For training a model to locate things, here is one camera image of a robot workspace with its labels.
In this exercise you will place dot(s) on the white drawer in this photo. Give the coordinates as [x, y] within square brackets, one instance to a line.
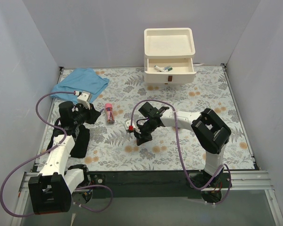
[182, 73]

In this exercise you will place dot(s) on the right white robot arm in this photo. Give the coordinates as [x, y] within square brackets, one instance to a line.
[210, 130]

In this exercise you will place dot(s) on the white marker blue cap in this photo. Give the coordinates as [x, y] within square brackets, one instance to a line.
[158, 68]

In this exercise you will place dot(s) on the floral table mat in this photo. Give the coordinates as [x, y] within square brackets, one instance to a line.
[111, 148]

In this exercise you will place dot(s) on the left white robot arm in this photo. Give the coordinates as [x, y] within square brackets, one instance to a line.
[51, 190]

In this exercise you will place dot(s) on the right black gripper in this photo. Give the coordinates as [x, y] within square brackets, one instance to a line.
[143, 134]

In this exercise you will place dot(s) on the white three-drawer organizer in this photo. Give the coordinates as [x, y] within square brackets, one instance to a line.
[169, 43]

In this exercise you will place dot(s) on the black cloth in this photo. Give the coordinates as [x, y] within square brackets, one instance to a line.
[81, 136]

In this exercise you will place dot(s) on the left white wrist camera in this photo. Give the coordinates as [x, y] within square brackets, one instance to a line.
[83, 98]

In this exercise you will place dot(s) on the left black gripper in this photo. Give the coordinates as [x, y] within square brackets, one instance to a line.
[89, 114]

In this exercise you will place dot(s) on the pink-capped clear tube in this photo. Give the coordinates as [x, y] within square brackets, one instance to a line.
[109, 113]

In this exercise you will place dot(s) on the green-capped white marker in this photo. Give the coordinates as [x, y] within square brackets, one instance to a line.
[169, 68]

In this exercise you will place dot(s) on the aluminium front rail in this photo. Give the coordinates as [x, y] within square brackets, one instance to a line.
[165, 198]

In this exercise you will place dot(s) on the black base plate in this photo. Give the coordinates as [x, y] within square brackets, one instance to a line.
[146, 184]

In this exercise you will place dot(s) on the blue cloth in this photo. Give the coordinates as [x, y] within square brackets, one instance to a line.
[83, 79]

